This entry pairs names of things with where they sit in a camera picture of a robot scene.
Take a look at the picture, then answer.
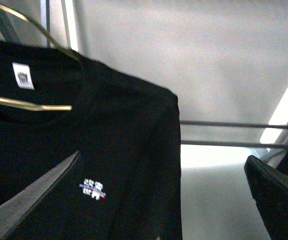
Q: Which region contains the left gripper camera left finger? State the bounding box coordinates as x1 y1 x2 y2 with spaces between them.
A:
0 151 81 240

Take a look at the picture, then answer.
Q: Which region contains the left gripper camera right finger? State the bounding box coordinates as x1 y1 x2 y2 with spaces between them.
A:
244 155 288 240

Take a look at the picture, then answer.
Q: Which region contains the gold metal clothes hanger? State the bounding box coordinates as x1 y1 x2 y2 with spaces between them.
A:
0 1 79 112

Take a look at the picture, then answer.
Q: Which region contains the black t-shirt small logo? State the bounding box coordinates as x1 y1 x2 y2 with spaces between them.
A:
0 40 182 240

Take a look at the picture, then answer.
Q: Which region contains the white ceiling light strip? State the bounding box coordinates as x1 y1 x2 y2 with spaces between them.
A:
260 87 288 144

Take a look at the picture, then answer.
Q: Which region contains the lower rack crossbar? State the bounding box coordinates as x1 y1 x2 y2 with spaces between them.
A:
181 140 288 149

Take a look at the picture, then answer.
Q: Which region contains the rack crossbar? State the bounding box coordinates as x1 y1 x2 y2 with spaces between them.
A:
180 120 288 130
181 140 288 149

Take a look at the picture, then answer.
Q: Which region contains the upper rack crossbar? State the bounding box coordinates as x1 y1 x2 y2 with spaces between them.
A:
180 120 288 130

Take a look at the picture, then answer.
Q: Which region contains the dark rack upright pole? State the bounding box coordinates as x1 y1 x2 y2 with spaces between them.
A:
0 9 21 44

